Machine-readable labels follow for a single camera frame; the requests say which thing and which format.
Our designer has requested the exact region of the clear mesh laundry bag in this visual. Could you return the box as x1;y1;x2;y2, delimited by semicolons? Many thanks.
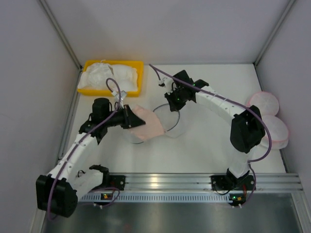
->
123;103;187;144

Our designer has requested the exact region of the pink bra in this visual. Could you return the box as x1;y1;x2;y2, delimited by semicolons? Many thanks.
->
128;105;165;141

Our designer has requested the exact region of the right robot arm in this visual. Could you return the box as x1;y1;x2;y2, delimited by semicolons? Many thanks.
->
159;70;265;179

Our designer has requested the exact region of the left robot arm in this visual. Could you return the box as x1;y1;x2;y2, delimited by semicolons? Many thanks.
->
35;98;146;217

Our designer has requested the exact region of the white bra in bin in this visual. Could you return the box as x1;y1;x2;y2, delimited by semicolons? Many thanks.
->
111;65;138;92
78;63;114;90

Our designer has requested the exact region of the upper pink-trimmed laundry bag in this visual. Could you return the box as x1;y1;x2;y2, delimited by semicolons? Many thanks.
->
246;91;280;116

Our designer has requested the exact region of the pink-trimmed laundry bag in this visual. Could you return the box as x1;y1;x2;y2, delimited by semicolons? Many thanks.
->
262;115;289;150
246;91;280;116

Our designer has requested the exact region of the lower pink-trimmed laundry bag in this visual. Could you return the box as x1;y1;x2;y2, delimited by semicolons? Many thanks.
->
262;115;289;150

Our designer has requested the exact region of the yellow plastic bin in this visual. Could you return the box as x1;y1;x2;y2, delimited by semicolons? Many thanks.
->
77;60;144;98

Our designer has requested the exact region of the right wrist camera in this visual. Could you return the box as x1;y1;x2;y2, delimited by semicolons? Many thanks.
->
158;77;173;88

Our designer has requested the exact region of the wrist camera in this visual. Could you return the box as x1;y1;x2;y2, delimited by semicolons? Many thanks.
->
112;90;127;101
158;77;173;88

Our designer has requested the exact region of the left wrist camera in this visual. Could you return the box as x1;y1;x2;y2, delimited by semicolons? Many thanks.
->
112;90;127;101

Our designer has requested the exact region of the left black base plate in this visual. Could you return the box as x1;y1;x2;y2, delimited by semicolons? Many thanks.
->
96;174;126;191

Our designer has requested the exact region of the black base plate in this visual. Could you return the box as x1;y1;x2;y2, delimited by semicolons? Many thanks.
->
210;174;255;192
96;174;126;191

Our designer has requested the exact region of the slotted white cable duct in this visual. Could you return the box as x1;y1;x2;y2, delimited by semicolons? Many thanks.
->
79;192;245;203

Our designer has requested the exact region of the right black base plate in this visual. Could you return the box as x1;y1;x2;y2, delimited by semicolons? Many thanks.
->
210;174;255;192

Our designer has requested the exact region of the aluminium front rail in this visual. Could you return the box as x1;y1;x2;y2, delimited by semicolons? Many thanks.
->
77;172;304;193

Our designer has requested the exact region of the left aluminium frame post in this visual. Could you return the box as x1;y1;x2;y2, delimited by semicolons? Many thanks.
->
37;0;82;70

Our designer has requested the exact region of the aluminium frame post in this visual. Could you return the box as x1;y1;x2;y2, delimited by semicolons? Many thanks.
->
37;0;82;70
253;0;298;68

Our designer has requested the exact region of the right aluminium frame post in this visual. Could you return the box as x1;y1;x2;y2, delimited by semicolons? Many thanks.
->
253;0;298;68

